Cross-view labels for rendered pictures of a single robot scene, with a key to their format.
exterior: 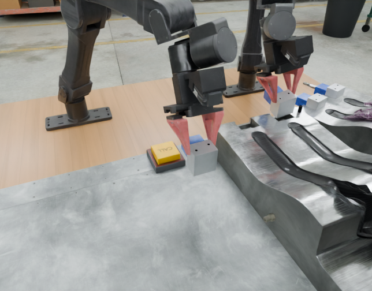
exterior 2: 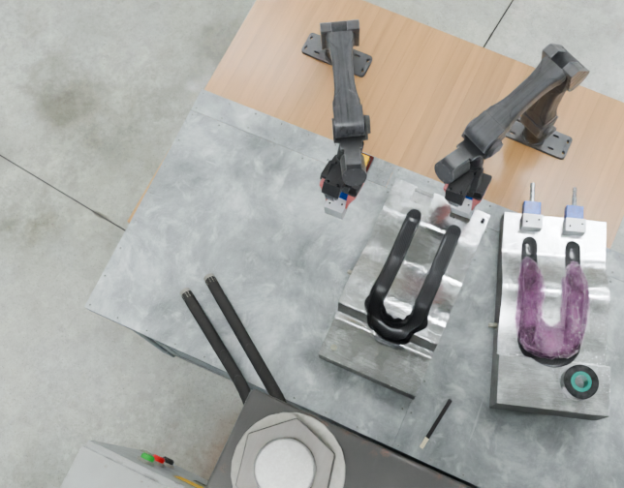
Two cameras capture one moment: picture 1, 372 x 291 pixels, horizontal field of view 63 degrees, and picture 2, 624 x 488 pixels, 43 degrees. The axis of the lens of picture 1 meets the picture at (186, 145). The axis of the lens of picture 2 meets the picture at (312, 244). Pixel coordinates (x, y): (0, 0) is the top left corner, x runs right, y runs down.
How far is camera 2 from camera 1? 161 cm
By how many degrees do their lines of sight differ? 45
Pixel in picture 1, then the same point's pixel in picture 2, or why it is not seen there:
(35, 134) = (291, 49)
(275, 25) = (439, 168)
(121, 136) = not seen: hidden behind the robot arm
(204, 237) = (314, 247)
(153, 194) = (317, 190)
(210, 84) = (327, 191)
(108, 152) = (325, 120)
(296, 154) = (417, 253)
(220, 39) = (348, 173)
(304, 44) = (453, 197)
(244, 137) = (401, 207)
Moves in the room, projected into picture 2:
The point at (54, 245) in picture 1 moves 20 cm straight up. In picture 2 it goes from (235, 178) to (225, 148)
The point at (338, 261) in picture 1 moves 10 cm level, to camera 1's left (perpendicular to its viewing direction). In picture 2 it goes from (345, 322) to (318, 294)
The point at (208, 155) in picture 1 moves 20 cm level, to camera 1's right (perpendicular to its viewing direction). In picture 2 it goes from (334, 211) to (391, 266)
